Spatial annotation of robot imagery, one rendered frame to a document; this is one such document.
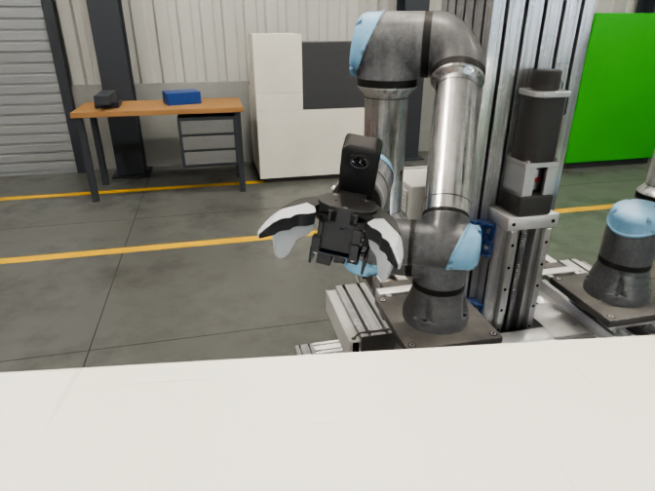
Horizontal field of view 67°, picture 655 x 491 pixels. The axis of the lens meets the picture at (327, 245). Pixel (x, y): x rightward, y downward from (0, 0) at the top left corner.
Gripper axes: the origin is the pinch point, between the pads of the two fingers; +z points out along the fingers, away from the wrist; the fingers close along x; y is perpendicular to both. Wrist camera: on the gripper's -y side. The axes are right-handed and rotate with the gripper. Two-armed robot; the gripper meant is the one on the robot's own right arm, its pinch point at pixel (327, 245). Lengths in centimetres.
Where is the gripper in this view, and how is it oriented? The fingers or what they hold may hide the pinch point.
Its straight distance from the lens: 50.4
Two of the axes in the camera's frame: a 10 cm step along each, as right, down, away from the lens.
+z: -2.2, 4.1, -8.9
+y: -1.3, 8.9, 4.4
